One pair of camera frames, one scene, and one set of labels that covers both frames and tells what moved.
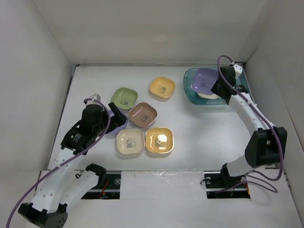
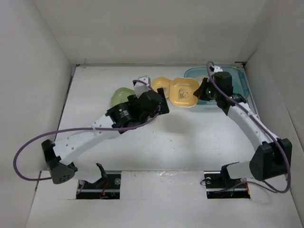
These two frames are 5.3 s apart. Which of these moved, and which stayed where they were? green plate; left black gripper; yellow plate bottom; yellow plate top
Moved: left black gripper; yellow plate bottom
Stayed: yellow plate top; green plate
